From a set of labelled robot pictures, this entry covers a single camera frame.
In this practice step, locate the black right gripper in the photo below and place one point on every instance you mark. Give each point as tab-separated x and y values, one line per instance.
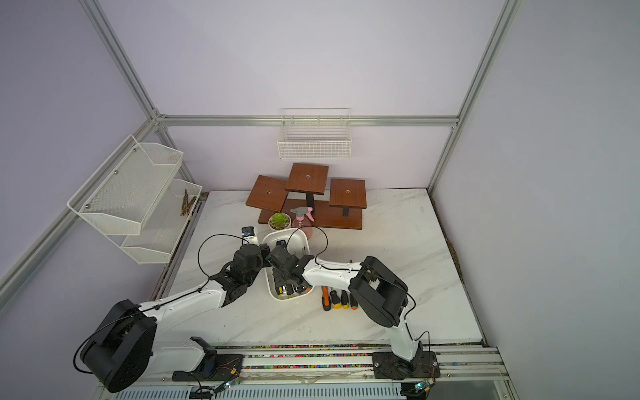
281	278

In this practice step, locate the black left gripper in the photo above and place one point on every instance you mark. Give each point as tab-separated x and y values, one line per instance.
266	253

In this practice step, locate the black yellow stubby screwdriver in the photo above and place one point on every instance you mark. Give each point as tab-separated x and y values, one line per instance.
335	298

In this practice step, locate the small black screwdriver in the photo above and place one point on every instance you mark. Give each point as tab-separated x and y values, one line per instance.
345	299

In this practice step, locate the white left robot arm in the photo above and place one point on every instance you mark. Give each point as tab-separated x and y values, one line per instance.
126	346

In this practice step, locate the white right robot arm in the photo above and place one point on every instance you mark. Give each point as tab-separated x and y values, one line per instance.
381	294

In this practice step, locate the white storage box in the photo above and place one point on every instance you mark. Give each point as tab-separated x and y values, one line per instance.
297	244

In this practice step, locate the potted green succulent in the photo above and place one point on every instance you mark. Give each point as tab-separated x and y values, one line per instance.
279	221

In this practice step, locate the pink spray bottle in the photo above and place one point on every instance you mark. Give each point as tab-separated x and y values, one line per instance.
303	220

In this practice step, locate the brown wooden tiered stand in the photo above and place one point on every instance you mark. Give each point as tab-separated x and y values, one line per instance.
309	193

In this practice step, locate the brown twigs on shelf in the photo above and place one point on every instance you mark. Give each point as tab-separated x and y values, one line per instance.
188	202

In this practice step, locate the white mesh lower shelf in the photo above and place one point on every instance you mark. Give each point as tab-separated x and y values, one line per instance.
161	234

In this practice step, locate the white mesh shelf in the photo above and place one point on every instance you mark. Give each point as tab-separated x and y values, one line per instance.
161	234
120	197

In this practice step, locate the white mesh upper shelf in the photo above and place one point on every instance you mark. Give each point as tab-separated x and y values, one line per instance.
120	197

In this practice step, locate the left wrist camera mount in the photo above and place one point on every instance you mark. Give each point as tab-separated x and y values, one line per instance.
249	235

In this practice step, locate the white wire wall basket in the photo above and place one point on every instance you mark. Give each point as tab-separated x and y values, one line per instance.
315	134

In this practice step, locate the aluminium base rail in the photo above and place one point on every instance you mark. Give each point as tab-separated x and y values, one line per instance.
340	371

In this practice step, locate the aluminium frame post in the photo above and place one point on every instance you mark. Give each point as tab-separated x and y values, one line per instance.
499	33

